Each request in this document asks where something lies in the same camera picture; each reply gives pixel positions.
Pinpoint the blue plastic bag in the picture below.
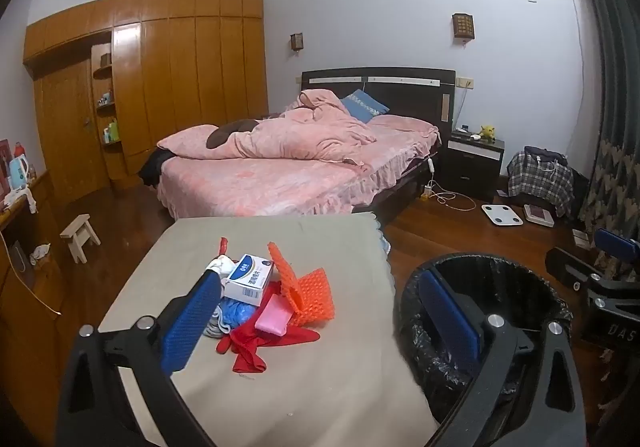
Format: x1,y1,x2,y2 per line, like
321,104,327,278
220,297,261,329

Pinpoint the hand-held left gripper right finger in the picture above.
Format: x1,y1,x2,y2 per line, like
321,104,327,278
417,269,588,447

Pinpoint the orange foam net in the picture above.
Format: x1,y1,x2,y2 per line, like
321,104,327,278
267,241,336,327

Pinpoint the dark brown cushion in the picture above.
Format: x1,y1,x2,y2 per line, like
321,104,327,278
206,120,261,149

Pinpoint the pink soft packet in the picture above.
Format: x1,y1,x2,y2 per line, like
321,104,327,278
255,294,296,335

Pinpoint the white flat box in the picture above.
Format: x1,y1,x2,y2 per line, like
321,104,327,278
522,204,556,228

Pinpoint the dark patterned curtain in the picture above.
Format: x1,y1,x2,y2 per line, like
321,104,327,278
565,0,640,278

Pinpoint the white bathroom scale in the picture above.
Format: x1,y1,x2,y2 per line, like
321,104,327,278
481,202,523,227

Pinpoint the dark wooden bed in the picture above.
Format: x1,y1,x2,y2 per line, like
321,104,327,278
140,67,457,223

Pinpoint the wooden side cabinet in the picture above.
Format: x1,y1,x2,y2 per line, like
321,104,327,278
0,172,68,393

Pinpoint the black trash can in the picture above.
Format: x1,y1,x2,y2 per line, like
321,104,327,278
394,252,576,430

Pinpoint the black cloth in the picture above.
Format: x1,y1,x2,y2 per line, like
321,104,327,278
137,147,176,187

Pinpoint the blue and white kettle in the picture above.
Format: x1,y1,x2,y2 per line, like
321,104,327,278
7,154,32,190

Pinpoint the pink quilt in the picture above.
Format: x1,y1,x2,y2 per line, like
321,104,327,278
157,88,378,168

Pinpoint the small white stool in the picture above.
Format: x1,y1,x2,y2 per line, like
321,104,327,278
60,214,101,264

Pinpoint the black and white nightstand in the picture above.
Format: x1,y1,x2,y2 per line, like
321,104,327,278
441,127,506,200

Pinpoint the blue pillow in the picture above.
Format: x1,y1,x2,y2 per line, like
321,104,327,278
340,90,390,124

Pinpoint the dark bag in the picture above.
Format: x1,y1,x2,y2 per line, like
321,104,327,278
524,146,568,165

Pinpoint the white tissue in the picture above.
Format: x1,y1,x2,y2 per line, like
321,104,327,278
205,257,237,280

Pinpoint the white medicine box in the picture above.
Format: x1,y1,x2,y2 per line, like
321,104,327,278
222,253,275,306

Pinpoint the plaid cloth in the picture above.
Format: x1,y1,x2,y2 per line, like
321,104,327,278
507,150,576,218

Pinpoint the wooden wardrobe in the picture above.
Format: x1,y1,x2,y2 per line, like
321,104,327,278
22,0,268,208

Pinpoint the red plastic bag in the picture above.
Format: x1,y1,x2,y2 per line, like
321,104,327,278
215,237,241,268

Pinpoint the red glove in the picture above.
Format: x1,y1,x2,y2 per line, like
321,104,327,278
216,279,321,374

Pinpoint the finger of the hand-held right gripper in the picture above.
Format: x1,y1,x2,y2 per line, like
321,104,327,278
594,228,640,256
545,247,602,292

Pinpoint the white charging cable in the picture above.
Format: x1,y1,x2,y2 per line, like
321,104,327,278
427,177,478,212

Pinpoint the large brown wall lamp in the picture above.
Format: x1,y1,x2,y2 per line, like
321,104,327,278
452,13,474,40

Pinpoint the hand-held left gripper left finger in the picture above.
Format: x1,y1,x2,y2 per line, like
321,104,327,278
57,269,223,447

